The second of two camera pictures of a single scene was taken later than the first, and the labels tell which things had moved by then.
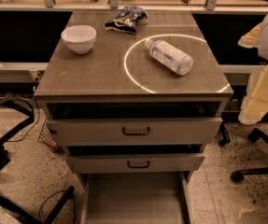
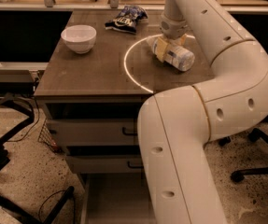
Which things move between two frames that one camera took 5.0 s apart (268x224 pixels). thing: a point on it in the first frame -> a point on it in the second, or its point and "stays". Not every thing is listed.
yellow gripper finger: x=250 y=39 -> x=182 y=40
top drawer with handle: x=134 y=132 stays
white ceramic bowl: x=79 y=38 stays
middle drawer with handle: x=134 y=162 stays
